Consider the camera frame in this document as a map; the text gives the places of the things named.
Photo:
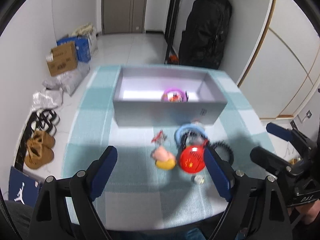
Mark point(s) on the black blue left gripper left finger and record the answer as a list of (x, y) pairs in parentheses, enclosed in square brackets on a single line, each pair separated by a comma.
[(51, 219)]

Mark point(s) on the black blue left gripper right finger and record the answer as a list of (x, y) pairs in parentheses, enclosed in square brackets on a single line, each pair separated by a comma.
[(256, 208)]

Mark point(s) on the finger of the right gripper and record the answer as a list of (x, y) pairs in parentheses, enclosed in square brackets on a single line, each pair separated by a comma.
[(269, 161), (280, 132)]

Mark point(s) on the red China flag badge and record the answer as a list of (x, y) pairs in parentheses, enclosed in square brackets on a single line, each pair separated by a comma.
[(191, 159)]

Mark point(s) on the pink pig yellow toy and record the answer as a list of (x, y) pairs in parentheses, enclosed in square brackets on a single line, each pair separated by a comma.
[(164, 159)]

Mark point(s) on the person's right hand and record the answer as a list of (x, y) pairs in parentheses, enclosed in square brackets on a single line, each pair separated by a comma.
[(309, 211)]

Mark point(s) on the brown suede shoes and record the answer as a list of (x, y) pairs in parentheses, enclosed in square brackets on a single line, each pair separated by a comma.
[(39, 148)]

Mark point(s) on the blue Jordan shoe box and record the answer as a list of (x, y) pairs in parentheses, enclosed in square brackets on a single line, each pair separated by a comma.
[(22, 188)]

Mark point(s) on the white wardrobe sliding doors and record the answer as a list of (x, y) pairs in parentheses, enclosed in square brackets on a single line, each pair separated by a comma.
[(285, 72)]

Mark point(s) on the black white slippers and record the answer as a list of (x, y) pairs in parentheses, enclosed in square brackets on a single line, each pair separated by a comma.
[(45, 120)]

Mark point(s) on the teal plaid tablecloth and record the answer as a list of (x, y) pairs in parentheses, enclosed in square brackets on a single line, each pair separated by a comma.
[(138, 195)]

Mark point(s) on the silver plastic parcel bag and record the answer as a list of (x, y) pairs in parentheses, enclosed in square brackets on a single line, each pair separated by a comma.
[(47, 99)]

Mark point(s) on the grey plastic parcel bag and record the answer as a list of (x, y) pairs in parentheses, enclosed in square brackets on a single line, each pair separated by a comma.
[(68, 81)]

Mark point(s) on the grey open cardboard box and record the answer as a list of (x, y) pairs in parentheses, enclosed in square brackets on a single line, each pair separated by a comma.
[(161, 96)]

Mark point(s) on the black large backpack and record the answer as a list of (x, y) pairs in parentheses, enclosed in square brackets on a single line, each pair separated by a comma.
[(204, 38)]

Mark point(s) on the brown cardboard box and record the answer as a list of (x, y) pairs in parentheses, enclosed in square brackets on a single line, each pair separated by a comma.
[(62, 59)]

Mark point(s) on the blue cardboard box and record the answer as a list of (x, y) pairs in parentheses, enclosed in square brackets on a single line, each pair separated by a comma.
[(81, 45)]

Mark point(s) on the white tote bag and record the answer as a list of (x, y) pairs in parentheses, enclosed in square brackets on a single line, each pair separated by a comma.
[(89, 32)]

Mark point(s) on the black tripod stand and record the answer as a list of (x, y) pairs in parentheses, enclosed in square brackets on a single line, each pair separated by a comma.
[(170, 28)]

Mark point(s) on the grey room door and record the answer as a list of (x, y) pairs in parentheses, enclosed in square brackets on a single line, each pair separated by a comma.
[(123, 16)]

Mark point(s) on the wall power socket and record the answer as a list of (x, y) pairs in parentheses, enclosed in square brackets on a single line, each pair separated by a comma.
[(308, 114)]

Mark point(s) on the small clear ring toy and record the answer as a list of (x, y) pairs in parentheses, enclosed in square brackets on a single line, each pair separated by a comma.
[(198, 179)]

